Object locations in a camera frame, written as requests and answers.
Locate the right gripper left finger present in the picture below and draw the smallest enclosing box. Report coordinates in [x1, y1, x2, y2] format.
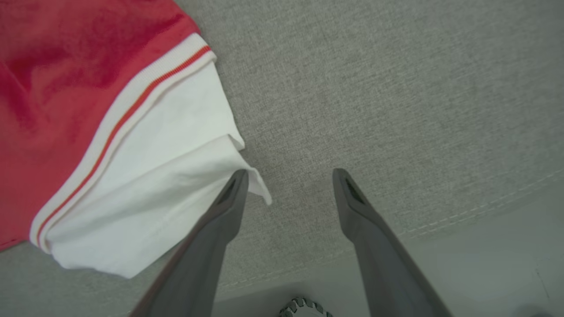
[130, 169, 250, 317]

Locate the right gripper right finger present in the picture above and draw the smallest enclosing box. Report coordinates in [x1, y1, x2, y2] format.
[333, 168, 454, 317]

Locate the red jersey with white sleeves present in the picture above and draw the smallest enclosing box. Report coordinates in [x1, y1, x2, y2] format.
[0, 0, 273, 279]

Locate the grey ribbed round part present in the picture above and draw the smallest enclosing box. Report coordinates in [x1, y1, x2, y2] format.
[278, 297, 334, 317]

